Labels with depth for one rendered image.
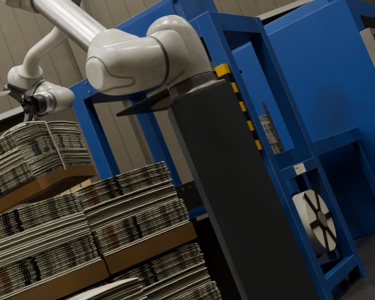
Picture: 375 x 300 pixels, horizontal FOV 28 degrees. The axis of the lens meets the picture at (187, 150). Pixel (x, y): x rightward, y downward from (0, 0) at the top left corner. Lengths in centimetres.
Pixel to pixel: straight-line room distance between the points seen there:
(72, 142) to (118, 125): 533
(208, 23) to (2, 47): 517
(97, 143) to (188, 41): 180
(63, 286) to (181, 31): 95
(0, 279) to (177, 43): 97
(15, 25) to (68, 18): 622
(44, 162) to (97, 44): 59
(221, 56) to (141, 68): 148
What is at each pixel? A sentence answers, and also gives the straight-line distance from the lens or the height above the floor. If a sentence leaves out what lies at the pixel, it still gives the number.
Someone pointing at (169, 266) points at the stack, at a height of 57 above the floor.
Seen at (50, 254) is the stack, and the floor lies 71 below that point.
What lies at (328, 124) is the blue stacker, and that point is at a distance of 590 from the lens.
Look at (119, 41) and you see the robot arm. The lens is 226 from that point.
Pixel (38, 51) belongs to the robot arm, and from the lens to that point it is 304.
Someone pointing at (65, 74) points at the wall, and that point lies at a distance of 847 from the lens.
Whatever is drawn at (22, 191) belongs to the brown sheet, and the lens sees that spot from 266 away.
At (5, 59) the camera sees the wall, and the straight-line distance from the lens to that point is 860.
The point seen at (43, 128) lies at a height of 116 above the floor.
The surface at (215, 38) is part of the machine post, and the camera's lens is 368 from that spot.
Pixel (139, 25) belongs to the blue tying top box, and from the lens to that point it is 401.
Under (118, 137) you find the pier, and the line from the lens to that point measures 817.
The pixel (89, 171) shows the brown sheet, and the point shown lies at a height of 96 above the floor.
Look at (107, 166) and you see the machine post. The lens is 403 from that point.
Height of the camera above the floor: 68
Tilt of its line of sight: 4 degrees up
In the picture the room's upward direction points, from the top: 22 degrees counter-clockwise
